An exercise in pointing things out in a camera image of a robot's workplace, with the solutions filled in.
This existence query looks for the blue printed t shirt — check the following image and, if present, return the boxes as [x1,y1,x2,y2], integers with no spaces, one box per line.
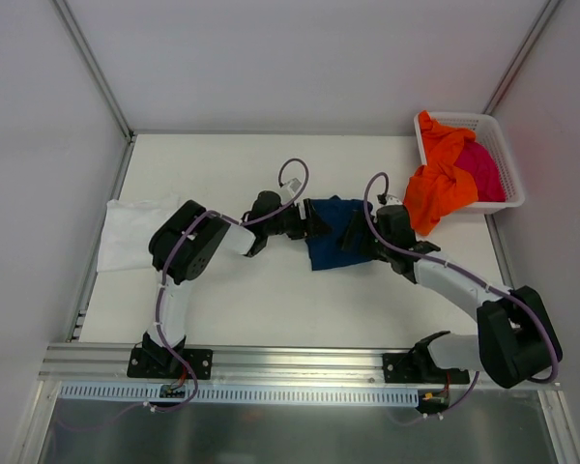
[305,195,371,272]

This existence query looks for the orange t shirt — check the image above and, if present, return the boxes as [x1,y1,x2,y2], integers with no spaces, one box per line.
[403,111,479,236]

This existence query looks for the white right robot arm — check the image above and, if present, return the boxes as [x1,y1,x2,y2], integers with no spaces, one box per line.
[340,205,563,389]

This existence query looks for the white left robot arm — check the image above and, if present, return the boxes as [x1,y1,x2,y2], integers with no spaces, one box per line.
[131,190,333,378]

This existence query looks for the pink t shirt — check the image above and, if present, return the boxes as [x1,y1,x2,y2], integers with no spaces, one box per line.
[455,141,507,202]

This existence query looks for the folded white t shirt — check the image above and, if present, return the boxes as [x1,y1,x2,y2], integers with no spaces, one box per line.
[97,194,180,273]

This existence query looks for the white plastic basket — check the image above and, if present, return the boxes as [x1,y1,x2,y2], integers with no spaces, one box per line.
[429,111,525,215]

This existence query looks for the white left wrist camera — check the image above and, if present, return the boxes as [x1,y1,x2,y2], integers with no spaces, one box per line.
[278,178,303,203]

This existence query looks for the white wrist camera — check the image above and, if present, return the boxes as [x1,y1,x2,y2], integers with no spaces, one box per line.
[278,178,303,203]
[377,193,403,207]

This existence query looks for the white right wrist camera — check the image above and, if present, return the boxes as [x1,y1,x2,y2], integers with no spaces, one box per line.
[377,193,403,207]

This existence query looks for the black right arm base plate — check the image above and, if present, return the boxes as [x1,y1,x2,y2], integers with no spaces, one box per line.
[382,351,470,385]

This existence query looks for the white slotted cable duct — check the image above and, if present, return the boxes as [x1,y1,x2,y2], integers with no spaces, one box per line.
[58,382,420,408]

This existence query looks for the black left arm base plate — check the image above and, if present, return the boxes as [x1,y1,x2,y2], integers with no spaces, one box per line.
[127,346,214,380]

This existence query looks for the aluminium mounting rail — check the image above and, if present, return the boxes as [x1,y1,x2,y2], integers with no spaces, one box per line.
[38,343,560,391]

